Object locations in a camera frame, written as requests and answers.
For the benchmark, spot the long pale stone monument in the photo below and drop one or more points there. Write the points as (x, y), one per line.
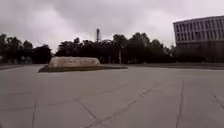
(74, 62)

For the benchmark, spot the row of dark trees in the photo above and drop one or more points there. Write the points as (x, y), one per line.
(20, 51)
(133, 50)

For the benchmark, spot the row of low trees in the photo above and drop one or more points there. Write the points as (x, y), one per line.
(200, 53)

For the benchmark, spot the tall mast tower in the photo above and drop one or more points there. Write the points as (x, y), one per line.
(98, 35)

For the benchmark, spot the pale raised kerb strip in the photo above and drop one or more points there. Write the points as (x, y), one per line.
(186, 67)

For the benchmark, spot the low grass bed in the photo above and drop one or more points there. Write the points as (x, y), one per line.
(83, 68)

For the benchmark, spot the grey slab paved plaza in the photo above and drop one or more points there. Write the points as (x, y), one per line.
(110, 96)

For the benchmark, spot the large grey windowed building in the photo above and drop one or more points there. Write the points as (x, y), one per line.
(200, 31)

